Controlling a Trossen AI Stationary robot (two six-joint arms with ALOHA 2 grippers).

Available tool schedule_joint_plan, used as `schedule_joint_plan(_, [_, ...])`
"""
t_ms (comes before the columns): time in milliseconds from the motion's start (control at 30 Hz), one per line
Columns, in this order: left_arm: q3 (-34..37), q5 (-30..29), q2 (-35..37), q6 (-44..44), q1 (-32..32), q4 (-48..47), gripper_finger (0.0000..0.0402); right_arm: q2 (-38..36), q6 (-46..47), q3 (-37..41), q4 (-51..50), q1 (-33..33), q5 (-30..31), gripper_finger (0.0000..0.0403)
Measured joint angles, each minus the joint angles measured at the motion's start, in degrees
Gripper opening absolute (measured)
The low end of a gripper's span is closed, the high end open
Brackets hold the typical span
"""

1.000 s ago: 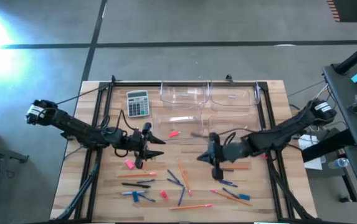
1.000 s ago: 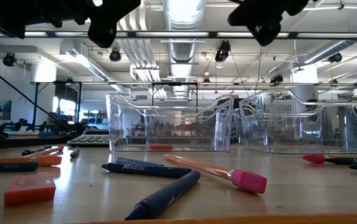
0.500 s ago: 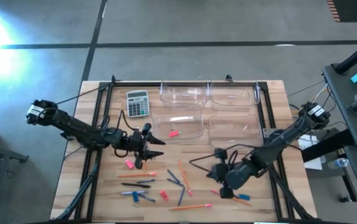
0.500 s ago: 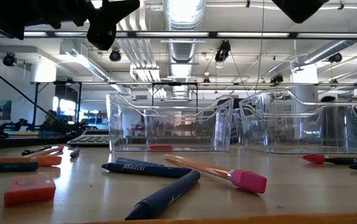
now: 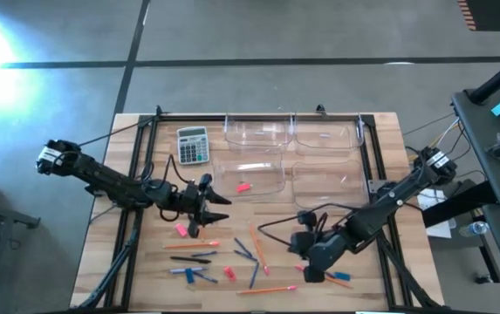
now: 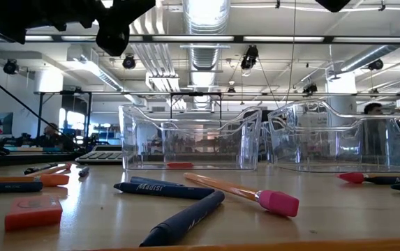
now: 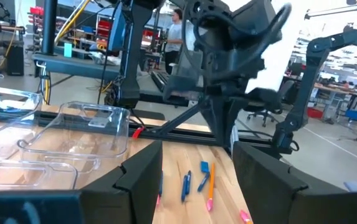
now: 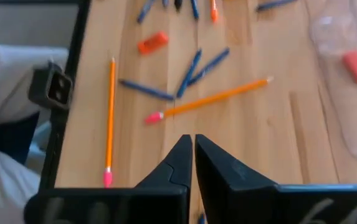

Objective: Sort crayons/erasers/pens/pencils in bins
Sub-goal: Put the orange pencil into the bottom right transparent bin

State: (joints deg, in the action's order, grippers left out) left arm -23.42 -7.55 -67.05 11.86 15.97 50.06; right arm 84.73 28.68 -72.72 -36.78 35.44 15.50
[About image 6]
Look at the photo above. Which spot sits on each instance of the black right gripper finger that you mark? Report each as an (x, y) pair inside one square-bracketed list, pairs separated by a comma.
[(332, 4)]

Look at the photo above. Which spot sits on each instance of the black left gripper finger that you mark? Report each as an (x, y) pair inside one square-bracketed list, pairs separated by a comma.
[(133, 8), (113, 36)]

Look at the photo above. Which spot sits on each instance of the red rectangular eraser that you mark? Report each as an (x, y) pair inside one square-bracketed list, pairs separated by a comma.
[(33, 212), (180, 165)]

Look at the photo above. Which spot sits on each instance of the black pen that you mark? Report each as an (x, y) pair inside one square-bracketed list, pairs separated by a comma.
[(37, 169)]

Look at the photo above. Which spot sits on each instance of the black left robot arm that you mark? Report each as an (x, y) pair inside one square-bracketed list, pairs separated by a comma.
[(0, 17)]

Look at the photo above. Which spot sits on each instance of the clear plastic bin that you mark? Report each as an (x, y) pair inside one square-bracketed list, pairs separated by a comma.
[(203, 125), (308, 139), (265, 139), (144, 139)]

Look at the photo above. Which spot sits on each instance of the person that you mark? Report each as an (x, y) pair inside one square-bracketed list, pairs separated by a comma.
[(373, 108), (50, 134)]

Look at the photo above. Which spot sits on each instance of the grey desk calculator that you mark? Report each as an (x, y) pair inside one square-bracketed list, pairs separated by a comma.
[(98, 156)]

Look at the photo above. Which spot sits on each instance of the black ceiling camera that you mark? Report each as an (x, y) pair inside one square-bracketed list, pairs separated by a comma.
[(10, 67), (250, 57), (129, 62), (310, 89), (376, 65)]

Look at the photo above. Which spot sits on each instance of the silver ventilation duct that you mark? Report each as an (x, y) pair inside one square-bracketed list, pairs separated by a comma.
[(205, 55)]

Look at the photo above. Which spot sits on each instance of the black metal frame stand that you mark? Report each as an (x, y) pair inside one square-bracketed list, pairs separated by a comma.
[(40, 111), (196, 93)]

